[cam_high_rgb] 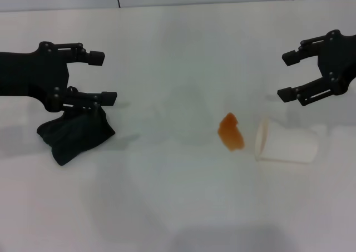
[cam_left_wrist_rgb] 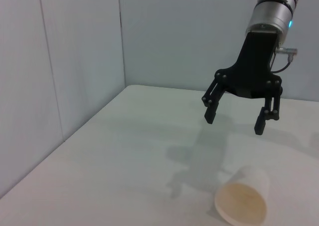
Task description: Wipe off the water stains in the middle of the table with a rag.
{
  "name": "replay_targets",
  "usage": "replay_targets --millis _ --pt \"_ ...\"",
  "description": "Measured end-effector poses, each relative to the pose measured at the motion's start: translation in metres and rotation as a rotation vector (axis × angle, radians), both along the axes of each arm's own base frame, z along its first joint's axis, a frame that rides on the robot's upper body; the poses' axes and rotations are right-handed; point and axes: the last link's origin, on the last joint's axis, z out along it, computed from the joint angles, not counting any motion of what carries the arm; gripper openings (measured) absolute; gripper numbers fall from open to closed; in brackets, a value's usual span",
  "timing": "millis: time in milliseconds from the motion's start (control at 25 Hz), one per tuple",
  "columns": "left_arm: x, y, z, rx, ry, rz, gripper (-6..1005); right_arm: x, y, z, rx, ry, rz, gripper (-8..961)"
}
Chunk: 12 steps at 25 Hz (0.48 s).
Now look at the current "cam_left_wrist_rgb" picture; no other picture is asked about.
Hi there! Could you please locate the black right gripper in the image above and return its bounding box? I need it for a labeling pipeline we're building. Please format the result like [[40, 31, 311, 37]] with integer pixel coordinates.
[[201, 30, 284, 136]]

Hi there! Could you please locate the right wrist connector cable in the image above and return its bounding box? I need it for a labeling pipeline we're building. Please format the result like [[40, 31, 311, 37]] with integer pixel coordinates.
[[271, 45, 299, 74]]

